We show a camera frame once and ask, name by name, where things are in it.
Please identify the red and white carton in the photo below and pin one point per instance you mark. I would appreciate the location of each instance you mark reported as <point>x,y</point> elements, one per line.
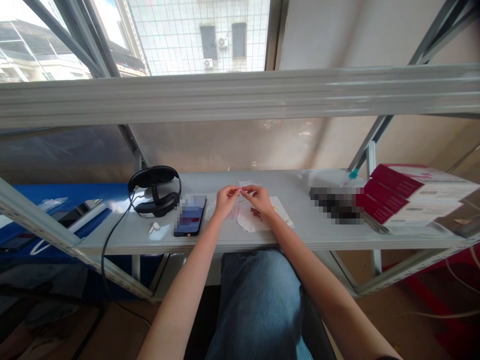
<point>423,180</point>
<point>390,215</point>
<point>397,198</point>

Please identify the pile of small red parts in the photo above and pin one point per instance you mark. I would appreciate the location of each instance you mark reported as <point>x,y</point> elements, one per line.
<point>255,213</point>

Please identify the person's right fingers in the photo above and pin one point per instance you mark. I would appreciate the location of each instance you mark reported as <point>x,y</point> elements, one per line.
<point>250,190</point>

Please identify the red plastic crate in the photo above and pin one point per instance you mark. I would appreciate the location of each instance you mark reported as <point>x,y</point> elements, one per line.
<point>442,292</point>

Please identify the window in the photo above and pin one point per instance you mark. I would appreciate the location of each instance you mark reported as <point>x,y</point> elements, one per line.
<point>168,37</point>

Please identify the grey metal shelving rack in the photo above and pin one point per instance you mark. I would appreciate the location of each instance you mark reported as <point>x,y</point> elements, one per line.
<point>240,93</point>

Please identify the person's legs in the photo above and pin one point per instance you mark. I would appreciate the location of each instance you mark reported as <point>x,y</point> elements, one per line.
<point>258,303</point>

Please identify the small clear plastic bag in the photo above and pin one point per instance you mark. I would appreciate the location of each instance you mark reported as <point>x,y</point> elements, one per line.
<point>52,202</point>

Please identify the person's right hand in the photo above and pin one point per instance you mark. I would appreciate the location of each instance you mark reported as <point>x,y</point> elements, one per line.
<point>262,204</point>

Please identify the clear red-striped zip bag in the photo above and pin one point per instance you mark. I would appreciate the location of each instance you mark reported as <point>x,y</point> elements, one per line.
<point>210,208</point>

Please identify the silver-edged smartphone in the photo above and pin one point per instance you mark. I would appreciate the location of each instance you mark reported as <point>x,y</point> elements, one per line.
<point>80,213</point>

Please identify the white paper sheet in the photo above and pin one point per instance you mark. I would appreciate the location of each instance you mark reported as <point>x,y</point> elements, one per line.
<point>281,215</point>

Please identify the dark smartphone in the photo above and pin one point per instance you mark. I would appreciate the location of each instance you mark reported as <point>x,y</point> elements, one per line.
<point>17,243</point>

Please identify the teal capped tube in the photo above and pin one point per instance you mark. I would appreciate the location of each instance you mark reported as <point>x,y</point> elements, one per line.
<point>354,173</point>

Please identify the small clear zip bag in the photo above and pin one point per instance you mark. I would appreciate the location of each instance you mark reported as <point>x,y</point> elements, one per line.
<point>247,184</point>

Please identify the person's left hand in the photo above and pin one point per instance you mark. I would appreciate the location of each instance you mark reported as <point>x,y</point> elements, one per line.
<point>223,204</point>

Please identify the blue table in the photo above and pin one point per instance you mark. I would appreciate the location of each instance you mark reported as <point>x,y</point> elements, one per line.
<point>60,262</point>

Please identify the black head-mounted headset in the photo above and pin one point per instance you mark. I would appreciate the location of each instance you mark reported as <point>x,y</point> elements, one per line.
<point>157,191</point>

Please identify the person's left fingers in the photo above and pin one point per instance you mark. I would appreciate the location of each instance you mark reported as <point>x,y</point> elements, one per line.
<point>230,191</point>

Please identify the black smartphone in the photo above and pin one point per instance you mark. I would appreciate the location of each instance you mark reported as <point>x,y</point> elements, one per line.
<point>190,217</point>

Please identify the white earbud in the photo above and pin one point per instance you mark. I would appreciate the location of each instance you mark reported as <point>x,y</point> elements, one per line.
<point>154,227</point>

